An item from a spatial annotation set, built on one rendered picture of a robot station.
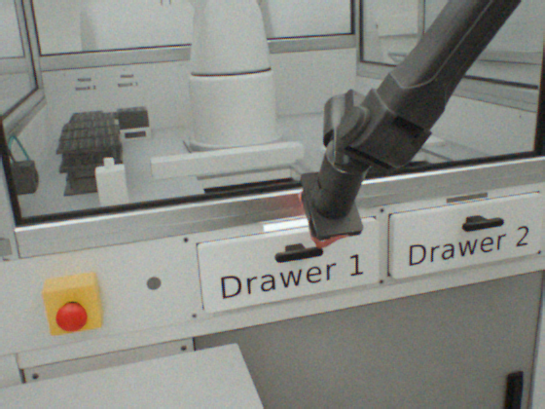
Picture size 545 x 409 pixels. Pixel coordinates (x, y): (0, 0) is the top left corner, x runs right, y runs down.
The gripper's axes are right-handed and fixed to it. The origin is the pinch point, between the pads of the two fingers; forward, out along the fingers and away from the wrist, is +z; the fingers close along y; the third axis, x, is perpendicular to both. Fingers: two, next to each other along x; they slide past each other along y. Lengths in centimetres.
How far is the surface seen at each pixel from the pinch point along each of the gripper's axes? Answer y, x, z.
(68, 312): -6.2, 36.5, 0.5
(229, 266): -1.1, 13.8, 4.2
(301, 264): -1.9, 2.4, 5.7
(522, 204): 2.0, -37.6, 2.9
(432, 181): 6.3, -20.9, -0.8
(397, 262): -3.1, -14.2, 7.8
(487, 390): -21, -36, 36
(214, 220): 4.4, 15.2, -0.4
